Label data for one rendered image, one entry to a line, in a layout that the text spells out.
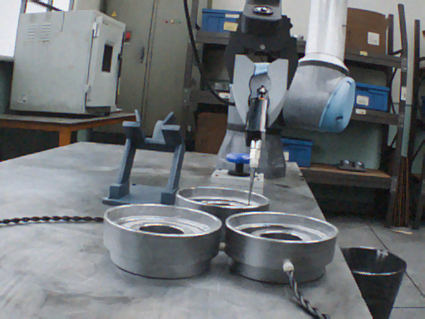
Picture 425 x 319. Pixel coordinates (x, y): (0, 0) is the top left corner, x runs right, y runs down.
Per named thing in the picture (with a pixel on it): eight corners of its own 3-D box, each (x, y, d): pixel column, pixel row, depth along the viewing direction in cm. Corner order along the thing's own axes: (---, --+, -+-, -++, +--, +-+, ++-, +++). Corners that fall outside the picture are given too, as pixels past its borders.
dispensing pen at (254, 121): (236, 194, 54) (251, 76, 62) (236, 208, 58) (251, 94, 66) (255, 196, 54) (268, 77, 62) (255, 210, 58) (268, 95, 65)
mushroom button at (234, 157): (251, 193, 66) (254, 156, 65) (222, 189, 66) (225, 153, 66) (251, 188, 70) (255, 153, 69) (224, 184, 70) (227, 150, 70)
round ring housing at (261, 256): (220, 247, 49) (224, 208, 48) (319, 252, 49) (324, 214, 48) (222, 283, 38) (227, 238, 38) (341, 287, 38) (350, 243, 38)
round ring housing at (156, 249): (92, 272, 37) (92, 226, 37) (114, 238, 48) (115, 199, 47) (218, 287, 37) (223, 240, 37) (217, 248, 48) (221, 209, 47)
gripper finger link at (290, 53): (299, 90, 61) (296, 26, 60) (300, 90, 60) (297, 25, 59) (263, 90, 62) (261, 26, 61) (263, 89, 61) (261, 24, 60)
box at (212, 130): (247, 162, 396) (252, 116, 392) (188, 157, 397) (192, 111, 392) (245, 156, 436) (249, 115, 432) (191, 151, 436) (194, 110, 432)
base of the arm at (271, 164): (218, 164, 111) (222, 120, 110) (284, 169, 110) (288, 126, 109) (211, 173, 96) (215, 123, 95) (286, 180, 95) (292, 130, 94)
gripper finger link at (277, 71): (289, 125, 66) (287, 61, 65) (290, 127, 61) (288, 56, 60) (266, 125, 67) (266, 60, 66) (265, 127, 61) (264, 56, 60)
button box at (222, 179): (260, 213, 65) (264, 178, 64) (207, 208, 65) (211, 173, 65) (261, 202, 73) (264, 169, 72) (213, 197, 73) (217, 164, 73)
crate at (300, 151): (309, 163, 429) (311, 139, 426) (310, 169, 391) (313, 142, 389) (252, 157, 436) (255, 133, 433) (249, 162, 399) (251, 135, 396)
